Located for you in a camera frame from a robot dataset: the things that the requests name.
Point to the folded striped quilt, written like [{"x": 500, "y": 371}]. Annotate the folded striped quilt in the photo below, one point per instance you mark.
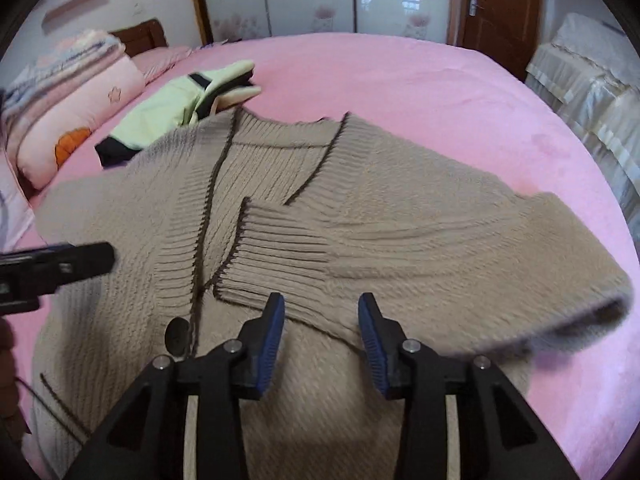
[{"x": 53, "y": 76}]

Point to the brown wooden door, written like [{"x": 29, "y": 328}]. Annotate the brown wooden door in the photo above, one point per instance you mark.
[{"x": 504, "y": 30}]

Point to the light green jacket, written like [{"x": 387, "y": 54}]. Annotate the light green jacket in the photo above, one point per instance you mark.
[{"x": 183, "y": 101}]

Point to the pink cartoon pillow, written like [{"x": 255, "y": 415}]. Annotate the pink cartoon pillow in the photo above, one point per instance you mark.
[{"x": 45, "y": 136}]

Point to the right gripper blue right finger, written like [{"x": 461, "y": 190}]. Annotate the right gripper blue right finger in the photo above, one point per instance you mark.
[{"x": 382, "y": 339}]

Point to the wooden headboard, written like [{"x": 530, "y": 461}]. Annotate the wooden headboard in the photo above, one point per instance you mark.
[{"x": 142, "y": 37}]

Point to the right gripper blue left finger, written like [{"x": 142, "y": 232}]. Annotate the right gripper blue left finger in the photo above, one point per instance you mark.
[{"x": 260, "y": 339}]

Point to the pink bed blanket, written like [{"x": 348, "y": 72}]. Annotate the pink bed blanket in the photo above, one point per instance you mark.
[{"x": 461, "y": 105}]

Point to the person's left hand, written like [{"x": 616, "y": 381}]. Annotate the person's left hand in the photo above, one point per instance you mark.
[{"x": 10, "y": 412}]

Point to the beige knit cardigan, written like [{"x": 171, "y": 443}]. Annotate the beige knit cardigan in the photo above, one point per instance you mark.
[{"x": 212, "y": 218}]

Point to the white lace covered furniture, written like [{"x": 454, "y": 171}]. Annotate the white lace covered furniture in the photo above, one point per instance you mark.
[{"x": 588, "y": 74}]

